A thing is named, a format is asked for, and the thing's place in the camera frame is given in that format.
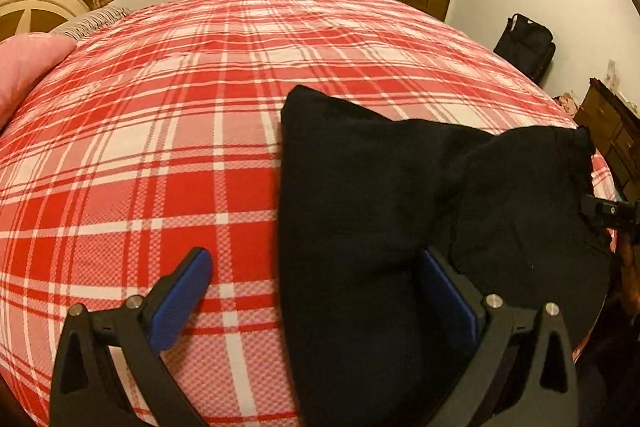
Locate brown wooden dresser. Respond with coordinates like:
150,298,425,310
574,78,640,202

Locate cream round headboard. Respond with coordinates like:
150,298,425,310
1,0,90,40

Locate grey striped pillow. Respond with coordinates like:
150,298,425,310
50,5,132,41

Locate black bag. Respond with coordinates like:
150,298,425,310
494,13,556,84

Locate red plaid bedsheet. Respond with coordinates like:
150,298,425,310
0,0,618,427

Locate pink pillow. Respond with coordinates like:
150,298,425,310
0,32,76,128

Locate pink cloth on floor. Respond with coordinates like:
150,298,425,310
554,92,580,118

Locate black pants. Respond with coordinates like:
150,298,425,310
278,86,611,426

